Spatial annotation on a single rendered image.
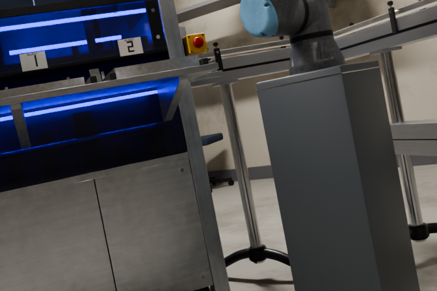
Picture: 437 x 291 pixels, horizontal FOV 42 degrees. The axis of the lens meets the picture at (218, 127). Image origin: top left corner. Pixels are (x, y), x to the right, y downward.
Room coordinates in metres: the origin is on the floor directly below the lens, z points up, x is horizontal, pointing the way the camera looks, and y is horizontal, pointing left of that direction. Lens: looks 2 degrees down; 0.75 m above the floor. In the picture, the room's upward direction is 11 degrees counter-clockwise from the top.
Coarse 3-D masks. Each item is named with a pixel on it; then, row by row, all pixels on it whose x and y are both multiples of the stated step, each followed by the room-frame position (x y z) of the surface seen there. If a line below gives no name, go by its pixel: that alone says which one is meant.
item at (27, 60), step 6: (24, 54) 1.94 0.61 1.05; (30, 54) 1.95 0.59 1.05; (36, 54) 1.95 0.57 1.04; (42, 54) 1.96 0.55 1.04; (24, 60) 1.94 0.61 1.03; (30, 60) 1.94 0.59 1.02; (42, 60) 1.96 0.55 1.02; (24, 66) 1.94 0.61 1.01; (30, 66) 1.94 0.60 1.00; (42, 66) 1.96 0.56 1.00
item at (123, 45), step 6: (120, 42) 2.04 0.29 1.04; (126, 42) 2.05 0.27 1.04; (138, 42) 2.06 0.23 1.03; (120, 48) 2.04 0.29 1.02; (126, 48) 2.05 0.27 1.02; (132, 48) 2.05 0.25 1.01; (138, 48) 2.06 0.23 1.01; (120, 54) 2.04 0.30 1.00; (126, 54) 2.05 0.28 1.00; (132, 54) 2.05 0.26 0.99
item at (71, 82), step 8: (64, 80) 1.72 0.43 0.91; (72, 80) 1.73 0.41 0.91; (80, 80) 1.74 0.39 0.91; (16, 88) 1.68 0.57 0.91; (24, 88) 1.69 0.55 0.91; (32, 88) 1.69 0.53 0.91; (40, 88) 1.70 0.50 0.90; (48, 88) 1.71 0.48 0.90; (56, 88) 1.71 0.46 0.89; (0, 96) 1.67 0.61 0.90; (8, 96) 1.67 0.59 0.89
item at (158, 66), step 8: (192, 56) 1.73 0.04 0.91; (144, 64) 1.68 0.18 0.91; (152, 64) 1.69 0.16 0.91; (160, 64) 1.70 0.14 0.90; (168, 64) 1.71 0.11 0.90; (176, 64) 1.71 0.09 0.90; (184, 64) 1.72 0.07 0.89; (192, 64) 1.73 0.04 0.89; (112, 72) 1.71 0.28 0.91; (120, 72) 1.66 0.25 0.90; (128, 72) 1.67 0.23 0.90; (136, 72) 1.68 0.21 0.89; (144, 72) 1.68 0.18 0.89; (152, 72) 1.69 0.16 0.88
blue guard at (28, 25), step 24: (0, 24) 1.92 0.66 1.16; (24, 24) 1.95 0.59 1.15; (48, 24) 1.97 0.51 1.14; (72, 24) 2.00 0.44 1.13; (96, 24) 2.02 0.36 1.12; (120, 24) 2.05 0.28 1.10; (144, 24) 2.07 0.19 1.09; (0, 48) 1.92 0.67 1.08; (24, 48) 1.94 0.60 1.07; (48, 48) 1.97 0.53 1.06; (72, 48) 1.99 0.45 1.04; (96, 48) 2.02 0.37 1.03; (144, 48) 2.07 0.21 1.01; (0, 72) 1.91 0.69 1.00
